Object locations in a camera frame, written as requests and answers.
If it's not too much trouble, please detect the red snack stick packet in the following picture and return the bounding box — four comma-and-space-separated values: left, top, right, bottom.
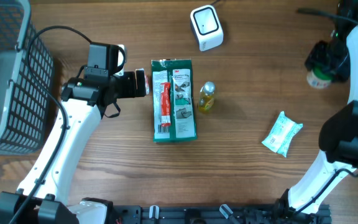
160, 82, 171, 127

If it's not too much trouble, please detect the green round can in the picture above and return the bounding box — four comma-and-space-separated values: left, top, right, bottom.
306, 67, 333, 89

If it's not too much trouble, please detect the green 3M gloves package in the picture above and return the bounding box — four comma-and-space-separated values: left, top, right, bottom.
151, 59, 197, 142

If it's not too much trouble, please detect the yellow liquid soap bottle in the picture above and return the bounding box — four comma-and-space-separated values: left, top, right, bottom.
198, 82, 216, 113

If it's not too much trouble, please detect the teal wet wipes pack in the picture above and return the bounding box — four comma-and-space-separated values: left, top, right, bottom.
262, 111, 303, 157

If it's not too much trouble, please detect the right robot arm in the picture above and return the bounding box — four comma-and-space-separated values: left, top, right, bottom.
273, 1, 358, 223

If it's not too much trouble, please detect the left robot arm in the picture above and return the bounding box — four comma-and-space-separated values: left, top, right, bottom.
0, 42, 149, 223

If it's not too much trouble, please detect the white barcode scanner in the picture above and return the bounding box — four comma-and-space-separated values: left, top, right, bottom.
190, 5, 224, 52

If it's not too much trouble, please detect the grey plastic mesh basket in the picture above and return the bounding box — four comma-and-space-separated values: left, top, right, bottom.
0, 1, 54, 155

